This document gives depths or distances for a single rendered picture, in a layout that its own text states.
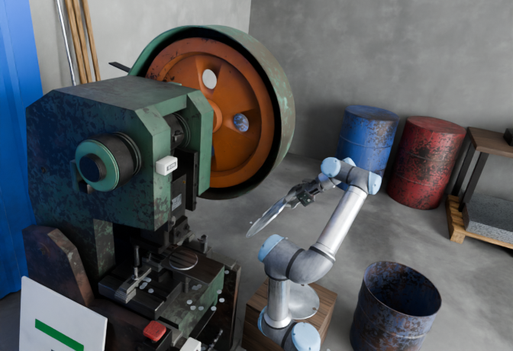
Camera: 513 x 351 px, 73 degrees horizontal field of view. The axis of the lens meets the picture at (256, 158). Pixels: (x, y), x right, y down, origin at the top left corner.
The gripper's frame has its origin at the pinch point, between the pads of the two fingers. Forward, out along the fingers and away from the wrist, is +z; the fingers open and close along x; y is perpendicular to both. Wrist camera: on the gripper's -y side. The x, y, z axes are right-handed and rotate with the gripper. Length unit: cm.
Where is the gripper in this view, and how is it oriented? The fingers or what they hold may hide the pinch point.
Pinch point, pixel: (285, 202)
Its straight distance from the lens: 160.3
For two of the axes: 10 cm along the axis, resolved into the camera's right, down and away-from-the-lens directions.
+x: 6.2, 7.6, 1.9
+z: -7.6, 5.2, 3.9
